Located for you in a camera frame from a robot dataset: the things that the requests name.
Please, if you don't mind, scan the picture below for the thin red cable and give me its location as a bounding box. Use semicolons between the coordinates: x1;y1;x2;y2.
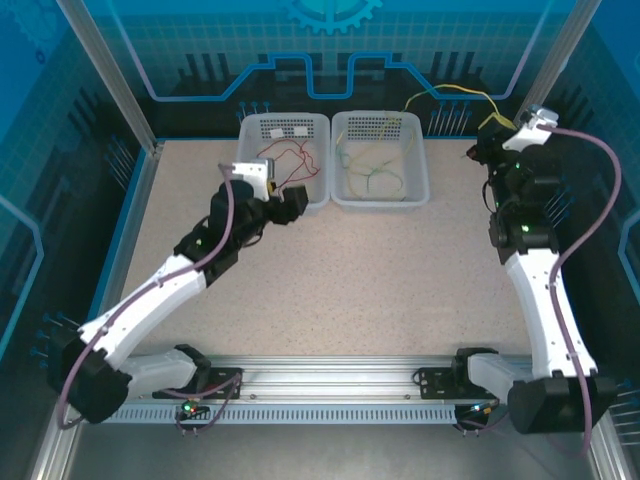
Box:
271;141;314;174
255;139;322;185

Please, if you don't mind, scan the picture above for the thin yellow cable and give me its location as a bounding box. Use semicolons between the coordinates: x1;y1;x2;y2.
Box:
379;83;515;142
336;116;419;199

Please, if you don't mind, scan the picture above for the white perforated basket with stickers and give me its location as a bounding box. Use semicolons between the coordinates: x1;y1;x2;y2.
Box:
235;112;333;219

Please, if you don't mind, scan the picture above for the plain white perforated basket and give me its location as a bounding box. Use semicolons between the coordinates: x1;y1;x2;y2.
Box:
330;109;432;209

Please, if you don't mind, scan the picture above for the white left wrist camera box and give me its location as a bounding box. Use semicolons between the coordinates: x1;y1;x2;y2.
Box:
231;158;278;203

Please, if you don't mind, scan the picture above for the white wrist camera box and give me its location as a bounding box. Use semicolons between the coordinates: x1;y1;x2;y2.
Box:
501;103;561;152
231;158;278;203

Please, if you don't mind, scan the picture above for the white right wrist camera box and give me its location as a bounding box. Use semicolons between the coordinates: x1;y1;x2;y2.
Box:
501;103;561;152

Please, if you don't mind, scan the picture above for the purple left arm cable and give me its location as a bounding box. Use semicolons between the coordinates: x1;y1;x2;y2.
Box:
55;162;237;433

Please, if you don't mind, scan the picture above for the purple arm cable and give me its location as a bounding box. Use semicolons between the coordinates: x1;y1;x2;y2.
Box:
539;123;625;458
55;162;237;433

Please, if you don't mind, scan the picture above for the aluminium frame post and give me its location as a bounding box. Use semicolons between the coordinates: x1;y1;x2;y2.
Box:
513;0;597;124
53;0;162;152

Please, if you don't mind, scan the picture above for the thin green cable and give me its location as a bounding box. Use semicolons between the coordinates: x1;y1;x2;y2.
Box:
337;143;407;194

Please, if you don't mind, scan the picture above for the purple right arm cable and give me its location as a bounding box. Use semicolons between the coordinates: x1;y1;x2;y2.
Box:
539;123;625;458

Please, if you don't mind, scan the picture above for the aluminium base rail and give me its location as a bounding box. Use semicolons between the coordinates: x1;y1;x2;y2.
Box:
198;353;534;404

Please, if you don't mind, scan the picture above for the grey slotted cable duct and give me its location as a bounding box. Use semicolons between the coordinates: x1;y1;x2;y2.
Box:
106;403;459;427

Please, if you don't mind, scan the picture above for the aluminium frame beam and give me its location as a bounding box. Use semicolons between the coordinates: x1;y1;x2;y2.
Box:
28;141;167;480
588;413;640;480

